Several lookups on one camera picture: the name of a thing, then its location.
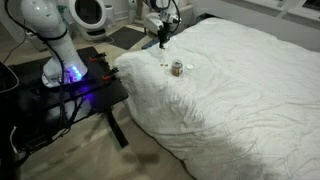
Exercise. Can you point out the orange black clamp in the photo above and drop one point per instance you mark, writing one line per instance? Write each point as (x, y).
(110, 74)
(96, 57)

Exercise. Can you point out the white jar lid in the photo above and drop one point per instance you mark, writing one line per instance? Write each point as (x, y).
(189, 66)

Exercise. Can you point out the white bed duvet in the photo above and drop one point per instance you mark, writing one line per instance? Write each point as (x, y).
(248, 110)

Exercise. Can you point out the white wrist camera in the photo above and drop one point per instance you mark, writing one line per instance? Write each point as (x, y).
(169, 18)

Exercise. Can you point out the orange black clamp near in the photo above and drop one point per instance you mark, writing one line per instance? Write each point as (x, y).
(110, 74)

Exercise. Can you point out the cream armchair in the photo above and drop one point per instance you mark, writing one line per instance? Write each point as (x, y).
(152, 20)

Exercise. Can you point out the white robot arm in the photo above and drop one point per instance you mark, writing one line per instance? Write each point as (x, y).
(65, 66)

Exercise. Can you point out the black robot table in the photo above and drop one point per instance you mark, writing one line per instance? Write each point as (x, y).
(35, 107)

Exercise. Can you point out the dark floor mat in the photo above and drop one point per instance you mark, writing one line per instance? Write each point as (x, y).
(125, 37)

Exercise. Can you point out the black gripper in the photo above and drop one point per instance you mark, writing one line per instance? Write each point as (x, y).
(163, 35)

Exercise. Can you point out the white round pet litter box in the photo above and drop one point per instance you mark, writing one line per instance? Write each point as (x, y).
(90, 17)

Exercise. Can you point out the orange black clamp far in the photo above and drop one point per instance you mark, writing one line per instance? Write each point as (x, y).
(96, 57)

